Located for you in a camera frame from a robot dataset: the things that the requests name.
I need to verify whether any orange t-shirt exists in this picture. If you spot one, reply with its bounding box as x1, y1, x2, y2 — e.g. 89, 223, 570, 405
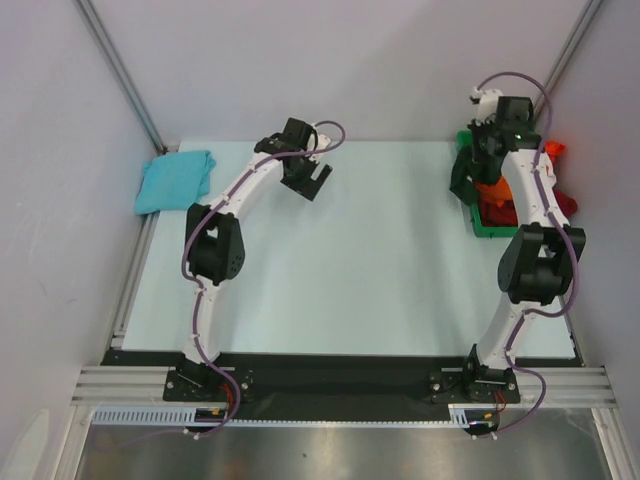
473, 141, 567, 206

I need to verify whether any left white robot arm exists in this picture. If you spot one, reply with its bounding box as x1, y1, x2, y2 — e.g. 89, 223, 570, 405
181, 118, 346, 400

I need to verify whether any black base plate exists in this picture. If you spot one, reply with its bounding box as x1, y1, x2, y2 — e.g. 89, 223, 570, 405
162, 369, 254, 403
427, 369, 521, 404

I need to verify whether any aluminium side rail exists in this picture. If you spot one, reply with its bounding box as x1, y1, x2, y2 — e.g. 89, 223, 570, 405
560, 297, 585, 367
107, 213, 158, 349

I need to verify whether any aluminium front rail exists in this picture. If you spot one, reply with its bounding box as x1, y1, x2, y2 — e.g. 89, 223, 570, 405
72, 366, 617, 408

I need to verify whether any left aluminium corner post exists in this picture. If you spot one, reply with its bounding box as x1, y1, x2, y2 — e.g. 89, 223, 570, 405
73, 0, 167, 155

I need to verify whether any left aluminium side rail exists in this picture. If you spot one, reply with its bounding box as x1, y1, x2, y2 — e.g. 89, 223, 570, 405
107, 213, 158, 349

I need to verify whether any aluminium corner post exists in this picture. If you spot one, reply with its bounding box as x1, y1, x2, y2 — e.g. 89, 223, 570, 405
543, 0, 608, 94
73, 0, 167, 155

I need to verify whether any folded teal t-shirt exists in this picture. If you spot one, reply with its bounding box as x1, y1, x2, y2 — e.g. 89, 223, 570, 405
134, 150, 216, 215

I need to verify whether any red t-shirt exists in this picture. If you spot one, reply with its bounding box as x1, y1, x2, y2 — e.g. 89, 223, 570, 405
478, 189, 578, 227

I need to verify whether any right aluminium corner post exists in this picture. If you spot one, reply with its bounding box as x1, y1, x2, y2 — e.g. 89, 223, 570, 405
543, 0, 608, 94

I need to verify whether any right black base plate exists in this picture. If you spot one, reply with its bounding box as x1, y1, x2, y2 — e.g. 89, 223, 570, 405
427, 369, 521, 404

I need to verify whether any white and green t-shirt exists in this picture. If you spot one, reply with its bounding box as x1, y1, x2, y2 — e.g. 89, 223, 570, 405
449, 151, 479, 206

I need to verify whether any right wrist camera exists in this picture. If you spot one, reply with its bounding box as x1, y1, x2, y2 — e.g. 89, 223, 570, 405
470, 88, 503, 125

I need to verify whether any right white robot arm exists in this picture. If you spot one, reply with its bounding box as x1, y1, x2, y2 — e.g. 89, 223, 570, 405
461, 90, 586, 401

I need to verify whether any right aluminium side rail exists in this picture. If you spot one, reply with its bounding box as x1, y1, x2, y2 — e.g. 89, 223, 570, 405
560, 297, 585, 367

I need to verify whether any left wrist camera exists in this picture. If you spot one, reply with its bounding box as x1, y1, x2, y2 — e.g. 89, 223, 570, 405
307, 131, 331, 164

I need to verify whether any slotted cable duct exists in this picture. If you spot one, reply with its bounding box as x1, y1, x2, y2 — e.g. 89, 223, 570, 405
92, 404, 498, 430

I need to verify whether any green plastic bin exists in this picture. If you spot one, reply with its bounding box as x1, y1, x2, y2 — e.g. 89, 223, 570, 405
455, 130, 518, 239

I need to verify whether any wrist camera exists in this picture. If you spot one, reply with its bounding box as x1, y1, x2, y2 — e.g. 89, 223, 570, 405
470, 88, 503, 125
307, 131, 331, 164

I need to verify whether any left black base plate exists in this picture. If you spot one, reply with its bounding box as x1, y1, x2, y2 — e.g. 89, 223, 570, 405
162, 369, 254, 403

